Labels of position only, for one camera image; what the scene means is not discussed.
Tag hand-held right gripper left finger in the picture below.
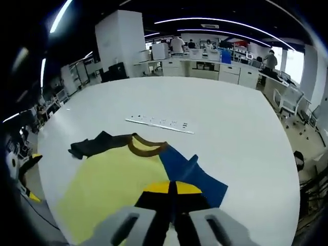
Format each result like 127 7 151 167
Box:
87 181 175 246

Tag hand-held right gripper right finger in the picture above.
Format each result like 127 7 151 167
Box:
172 181 257 246

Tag yellow blue black garment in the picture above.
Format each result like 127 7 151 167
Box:
55 130 229 244

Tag black cabinet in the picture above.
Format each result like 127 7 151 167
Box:
100 62 128 83

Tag white office chair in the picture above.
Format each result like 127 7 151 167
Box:
272 85 305 116

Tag white counter cabinets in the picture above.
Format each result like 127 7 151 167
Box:
133 52 260 86

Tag blue storage bin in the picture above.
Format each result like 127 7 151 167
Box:
221 49 232 64

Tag white box appliance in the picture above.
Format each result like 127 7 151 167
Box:
152 43 169 60

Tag long curved ceiling light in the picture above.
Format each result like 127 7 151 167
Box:
154 17 296 50

